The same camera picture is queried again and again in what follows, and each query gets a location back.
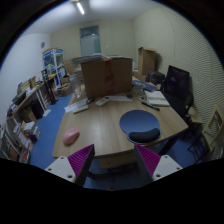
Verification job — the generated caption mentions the tall cardboard box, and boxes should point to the tall cardboard box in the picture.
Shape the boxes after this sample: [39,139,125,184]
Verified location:
[138,47,156,75]

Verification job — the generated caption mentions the blue mouse pad wrist rest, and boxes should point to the blue mouse pad wrist rest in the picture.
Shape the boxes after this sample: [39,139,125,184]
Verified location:
[119,110,161,144]

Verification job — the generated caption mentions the wooden bookshelf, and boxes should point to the wooden bookshelf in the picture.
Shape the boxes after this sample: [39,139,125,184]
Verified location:
[0,81,49,163]

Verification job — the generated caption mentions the glass display cabinet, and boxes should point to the glass display cabinet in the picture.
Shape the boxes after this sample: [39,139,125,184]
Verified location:
[43,48,66,87]

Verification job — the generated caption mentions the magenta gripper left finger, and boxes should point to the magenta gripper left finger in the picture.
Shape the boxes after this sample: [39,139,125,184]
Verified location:
[46,144,95,186]

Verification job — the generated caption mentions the wooden chair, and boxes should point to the wooden chair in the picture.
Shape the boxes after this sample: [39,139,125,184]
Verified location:
[188,104,224,162]

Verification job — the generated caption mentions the blue folder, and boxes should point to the blue folder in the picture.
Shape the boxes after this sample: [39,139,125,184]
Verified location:
[132,80,157,92]

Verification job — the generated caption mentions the white paper sheet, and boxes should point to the white paper sheet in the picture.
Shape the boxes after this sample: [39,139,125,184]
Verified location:
[108,96,132,102]

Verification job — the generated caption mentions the open white notebook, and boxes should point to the open white notebook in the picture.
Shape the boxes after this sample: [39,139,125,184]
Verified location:
[145,91,169,106]

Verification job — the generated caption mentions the large cardboard box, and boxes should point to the large cardboard box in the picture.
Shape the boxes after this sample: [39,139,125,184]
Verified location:
[81,58,132,98]

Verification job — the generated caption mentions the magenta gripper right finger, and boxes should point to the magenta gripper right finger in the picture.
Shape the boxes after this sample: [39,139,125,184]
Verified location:
[134,144,182,181]

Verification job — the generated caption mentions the ceiling fluorescent light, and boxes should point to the ceiling fluorescent light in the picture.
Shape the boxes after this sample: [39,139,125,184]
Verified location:
[76,2,85,15]

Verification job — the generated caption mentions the white remote control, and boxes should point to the white remote control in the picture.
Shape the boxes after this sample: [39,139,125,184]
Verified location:
[95,96,110,107]

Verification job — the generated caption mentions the black pen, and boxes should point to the black pen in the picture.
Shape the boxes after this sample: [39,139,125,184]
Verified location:
[141,102,160,111]

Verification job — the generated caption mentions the pink computer mouse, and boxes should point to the pink computer mouse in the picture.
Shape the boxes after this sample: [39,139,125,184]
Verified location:
[62,128,79,145]

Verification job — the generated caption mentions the black office chair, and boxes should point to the black office chair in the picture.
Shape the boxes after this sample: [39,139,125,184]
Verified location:
[160,66,194,118]

